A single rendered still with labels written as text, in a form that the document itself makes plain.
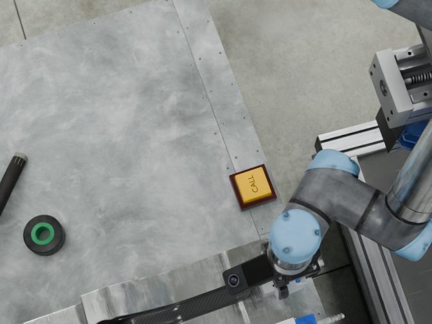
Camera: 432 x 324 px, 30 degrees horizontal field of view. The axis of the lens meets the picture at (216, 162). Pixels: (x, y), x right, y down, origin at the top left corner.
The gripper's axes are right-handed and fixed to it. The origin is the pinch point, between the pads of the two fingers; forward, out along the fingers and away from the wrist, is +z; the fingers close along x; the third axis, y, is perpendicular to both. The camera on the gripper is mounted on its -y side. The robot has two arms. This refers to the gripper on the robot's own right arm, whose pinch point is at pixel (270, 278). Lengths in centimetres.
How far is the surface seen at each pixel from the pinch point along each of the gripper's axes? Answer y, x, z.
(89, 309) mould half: -34.3, 5.2, -2.3
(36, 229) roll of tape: -41.1, 26.1, 7.7
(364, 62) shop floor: 64, 71, 91
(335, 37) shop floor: 58, 82, 91
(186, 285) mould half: -15.7, 4.3, 2.7
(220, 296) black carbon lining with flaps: -10.1, 0.2, 2.9
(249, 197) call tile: 2.2, 18.2, 7.4
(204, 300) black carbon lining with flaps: -13.3, 0.5, 3.0
